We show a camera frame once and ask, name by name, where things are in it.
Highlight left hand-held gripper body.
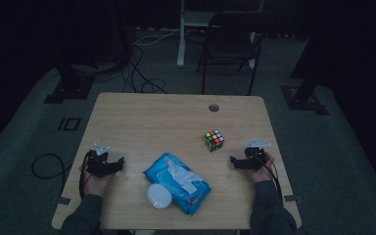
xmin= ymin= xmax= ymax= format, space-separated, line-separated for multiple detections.
xmin=85 ymin=143 xmax=113 ymax=179

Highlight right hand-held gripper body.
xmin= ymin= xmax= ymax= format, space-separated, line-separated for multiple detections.
xmin=243 ymin=138 xmax=272 ymax=171

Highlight colourful puzzle cube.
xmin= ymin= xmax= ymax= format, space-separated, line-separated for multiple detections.
xmin=204 ymin=128 xmax=225 ymax=153

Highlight blue wet wipes pack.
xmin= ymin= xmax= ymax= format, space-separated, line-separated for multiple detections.
xmin=142 ymin=152 xmax=212 ymax=216

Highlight white wet wipe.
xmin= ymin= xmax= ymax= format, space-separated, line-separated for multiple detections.
xmin=164 ymin=156 xmax=205 ymax=195

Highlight person's right hand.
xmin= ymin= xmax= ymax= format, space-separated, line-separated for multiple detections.
xmin=248 ymin=152 xmax=276 ymax=184

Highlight person's left hand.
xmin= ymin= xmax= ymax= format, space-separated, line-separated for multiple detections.
xmin=79 ymin=165 xmax=116 ymax=198

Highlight black stand base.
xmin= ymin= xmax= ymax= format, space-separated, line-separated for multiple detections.
xmin=43 ymin=63 xmax=96 ymax=105
xmin=280 ymin=48 xmax=330 ymax=116

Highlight black folding chair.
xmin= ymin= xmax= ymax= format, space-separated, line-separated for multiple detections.
xmin=196 ymin=11 xmax=272 ymax=96

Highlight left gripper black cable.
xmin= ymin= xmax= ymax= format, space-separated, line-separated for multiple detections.
xmin=78 ymin=152 xmax=92 ymax=200

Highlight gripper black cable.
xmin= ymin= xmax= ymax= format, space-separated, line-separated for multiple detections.
xmin=78 ymin=152 xmax=92 ymax=200
xmin=257 ymin=155 xmax=284 ymax=201

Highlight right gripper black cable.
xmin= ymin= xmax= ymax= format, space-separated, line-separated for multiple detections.
xmin=257 ymin=155 xmax=284 ymax=201

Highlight black floor cables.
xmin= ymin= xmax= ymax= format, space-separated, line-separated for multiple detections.
xmin=120 ymin=42 xmax=169 ymax=95

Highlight white floor cable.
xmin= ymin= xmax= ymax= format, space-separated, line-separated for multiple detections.
xmin=132 ymin=28 xmax=181 ymax=47

